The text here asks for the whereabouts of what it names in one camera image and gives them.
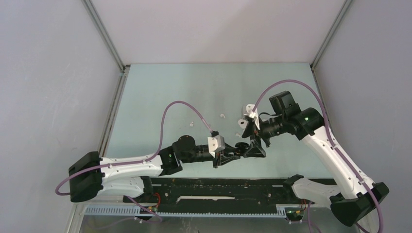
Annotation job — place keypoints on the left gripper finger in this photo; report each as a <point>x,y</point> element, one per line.
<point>229,150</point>
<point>229,158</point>

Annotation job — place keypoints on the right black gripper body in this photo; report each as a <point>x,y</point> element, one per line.
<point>256,136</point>

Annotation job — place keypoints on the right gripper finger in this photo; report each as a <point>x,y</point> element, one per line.
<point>249,129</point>
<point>255,149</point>

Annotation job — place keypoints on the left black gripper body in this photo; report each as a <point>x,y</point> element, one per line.
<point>218,155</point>

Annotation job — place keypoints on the black earbud charging case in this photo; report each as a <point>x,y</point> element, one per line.
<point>241,148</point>

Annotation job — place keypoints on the white case with black window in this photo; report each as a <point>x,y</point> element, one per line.
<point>242,123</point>

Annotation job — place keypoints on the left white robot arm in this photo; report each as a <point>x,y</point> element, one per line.
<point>94,175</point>

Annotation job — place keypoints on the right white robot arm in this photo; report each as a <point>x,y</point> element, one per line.
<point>353,196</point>

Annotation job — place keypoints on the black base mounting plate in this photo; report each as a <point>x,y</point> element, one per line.
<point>213,195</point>

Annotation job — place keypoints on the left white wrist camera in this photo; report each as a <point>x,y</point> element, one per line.
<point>215,144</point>

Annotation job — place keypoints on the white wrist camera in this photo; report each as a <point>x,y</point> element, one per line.
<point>250,113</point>
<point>215,144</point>

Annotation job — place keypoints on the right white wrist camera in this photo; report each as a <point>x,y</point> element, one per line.
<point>250,113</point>

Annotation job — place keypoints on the white cable duct rail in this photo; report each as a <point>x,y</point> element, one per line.
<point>119,210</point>

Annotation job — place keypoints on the right aluminium frame post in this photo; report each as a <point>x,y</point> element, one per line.
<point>332,31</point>

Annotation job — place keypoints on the aluminium frame post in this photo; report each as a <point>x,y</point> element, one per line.
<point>332,31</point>
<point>101,29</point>

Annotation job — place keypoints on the left aluminium frame post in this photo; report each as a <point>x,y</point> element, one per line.
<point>101,29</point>

